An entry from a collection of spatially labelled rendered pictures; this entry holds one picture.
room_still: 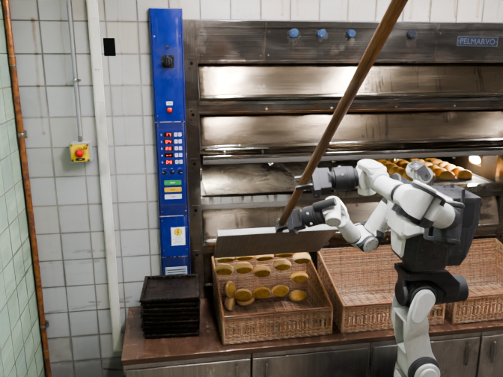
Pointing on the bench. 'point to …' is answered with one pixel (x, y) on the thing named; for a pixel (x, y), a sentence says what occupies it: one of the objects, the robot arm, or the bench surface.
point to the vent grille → (176, 271)
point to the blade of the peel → (270, 241)
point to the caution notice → (178, 235)
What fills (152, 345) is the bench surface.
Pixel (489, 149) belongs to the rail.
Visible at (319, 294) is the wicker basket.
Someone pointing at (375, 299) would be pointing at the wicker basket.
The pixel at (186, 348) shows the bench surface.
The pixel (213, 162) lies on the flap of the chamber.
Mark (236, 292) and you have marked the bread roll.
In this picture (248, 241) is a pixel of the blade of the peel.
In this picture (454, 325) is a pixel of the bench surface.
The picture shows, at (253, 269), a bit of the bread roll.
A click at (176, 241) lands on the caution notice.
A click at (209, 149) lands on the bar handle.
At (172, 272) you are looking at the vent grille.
